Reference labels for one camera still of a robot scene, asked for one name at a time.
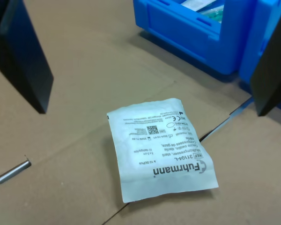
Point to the white flat packet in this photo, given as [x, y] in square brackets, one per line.
[196, 4]

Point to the green packed item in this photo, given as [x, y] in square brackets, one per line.
[210, 15]

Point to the blue plastic bin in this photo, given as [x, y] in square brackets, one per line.
[178, 39]
[257, 42]

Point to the white Fuhrmann gauze packet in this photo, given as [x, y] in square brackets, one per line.
[159, 159]

